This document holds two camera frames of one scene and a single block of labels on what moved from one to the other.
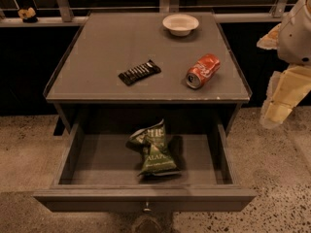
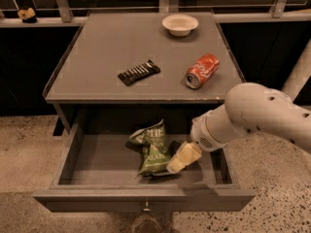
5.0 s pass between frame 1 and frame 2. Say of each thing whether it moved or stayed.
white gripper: moved
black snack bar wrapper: stayed
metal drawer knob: stayed
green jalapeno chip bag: stayed
